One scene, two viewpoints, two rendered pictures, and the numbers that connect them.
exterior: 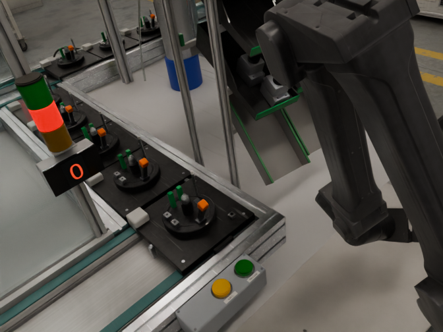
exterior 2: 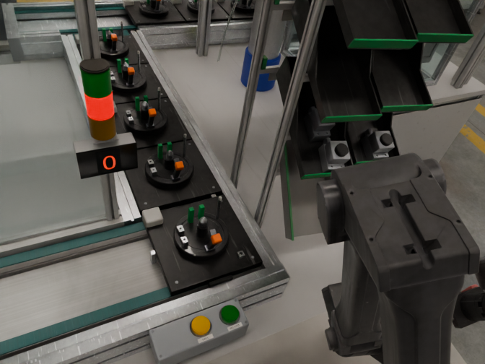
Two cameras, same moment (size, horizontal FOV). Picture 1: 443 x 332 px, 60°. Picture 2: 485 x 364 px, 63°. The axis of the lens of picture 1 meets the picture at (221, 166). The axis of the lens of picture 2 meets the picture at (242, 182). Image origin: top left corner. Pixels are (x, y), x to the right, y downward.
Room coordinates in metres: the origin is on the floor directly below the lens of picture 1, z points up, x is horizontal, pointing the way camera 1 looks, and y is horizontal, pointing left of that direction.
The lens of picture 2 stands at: (0.10, 0.00, 1.80)
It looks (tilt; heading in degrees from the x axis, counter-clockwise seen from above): 45 degrees down; 3
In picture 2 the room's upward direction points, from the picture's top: 12 degrees clockwise
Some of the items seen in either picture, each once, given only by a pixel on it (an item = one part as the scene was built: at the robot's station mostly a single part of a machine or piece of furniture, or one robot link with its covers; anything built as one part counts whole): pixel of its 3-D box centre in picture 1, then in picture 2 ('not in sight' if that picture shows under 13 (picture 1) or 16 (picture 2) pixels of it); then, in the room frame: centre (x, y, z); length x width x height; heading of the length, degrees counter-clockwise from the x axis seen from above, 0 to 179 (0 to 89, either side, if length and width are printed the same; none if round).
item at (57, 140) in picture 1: (56, 136); (102, 123); (0.69, 0.33, 1.28); 0.05 x 0.05 x 0.05
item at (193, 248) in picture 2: (188, 214); (201, 235); (0.70, 0.10, 0.98); 0.14 x 0.14 x 0.02
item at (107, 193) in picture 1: (134, 165); (169, 160); (0.91, 0.26, 1.01); 0.24 x 0.24 x 0.13; 37
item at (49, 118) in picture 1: (45, 114); (99, 102); (0.69, 0.33, 1.33); 0.05 x 0.05 x 0.05
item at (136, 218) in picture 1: (138, 219); (152, 219); (0.73, 0.24, 0.97); 0.05 x 0.05 x 0.04; 37
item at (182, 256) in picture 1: (190, 219); (201, 240); (0.70, 0.10, 0.96); 0.24 x 0.24 x 0.02; 37
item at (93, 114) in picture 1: (65, 114); (125, 72); (1.30, 0.55, 1.01); 0.24 x 0.24 x 0.13; 37
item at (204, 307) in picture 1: (223, 296); (199, 332); (0.48, 0.04, 0.93); 0.21 x 0.07 x 0.06; 127
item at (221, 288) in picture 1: (221, 288); (201, 326); (0.48, 0.04, 0.96); 0.04 x 0.04 x 0.02
